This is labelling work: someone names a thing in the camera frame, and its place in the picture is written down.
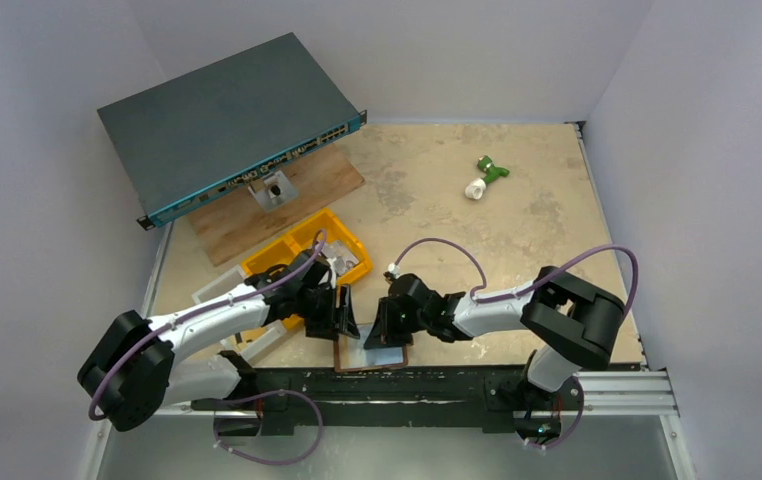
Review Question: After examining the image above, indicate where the grey network switch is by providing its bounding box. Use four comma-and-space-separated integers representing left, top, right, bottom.
97, 33, 367, 230

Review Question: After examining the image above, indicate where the plywood board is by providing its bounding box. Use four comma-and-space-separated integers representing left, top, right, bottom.
186, 145, 365, 266

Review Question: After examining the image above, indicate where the grey metal bracket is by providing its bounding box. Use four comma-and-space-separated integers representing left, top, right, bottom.
247, 170, 299, 212

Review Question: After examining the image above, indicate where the brown leather card holder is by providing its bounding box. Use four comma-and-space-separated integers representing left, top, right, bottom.
334, 324, 408, 373

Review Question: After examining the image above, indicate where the top silver magnetic stripe card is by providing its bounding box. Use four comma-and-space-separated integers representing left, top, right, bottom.
322, 240, 361, 277

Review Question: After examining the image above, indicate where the white bin with gold cards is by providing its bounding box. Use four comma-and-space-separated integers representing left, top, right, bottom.
192, 266, 287, 365

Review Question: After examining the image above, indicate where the yellow bin with silver cards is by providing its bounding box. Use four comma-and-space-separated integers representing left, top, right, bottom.
285, 208, 373, 284

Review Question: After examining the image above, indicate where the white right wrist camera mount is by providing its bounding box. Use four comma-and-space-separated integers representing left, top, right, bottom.
383, 263, 401, 283

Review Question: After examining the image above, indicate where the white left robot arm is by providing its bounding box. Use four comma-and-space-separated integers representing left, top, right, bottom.
77, 249, 359, 432

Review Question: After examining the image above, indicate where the black metal base rail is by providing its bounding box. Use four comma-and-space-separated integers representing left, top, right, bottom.
191, 365, 582, 439

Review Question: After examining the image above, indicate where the green and white plastic fitting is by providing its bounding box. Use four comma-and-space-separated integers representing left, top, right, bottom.
464, 155, 510, 201

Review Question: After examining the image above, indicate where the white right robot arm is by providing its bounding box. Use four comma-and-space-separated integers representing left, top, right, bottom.
364, 266, 628, 392

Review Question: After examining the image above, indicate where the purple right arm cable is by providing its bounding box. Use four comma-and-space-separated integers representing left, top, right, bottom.
387, 238, 639, 452

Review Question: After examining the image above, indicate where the yellow bin with black cards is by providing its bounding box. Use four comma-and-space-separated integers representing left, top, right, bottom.
240, 237, 306, 333

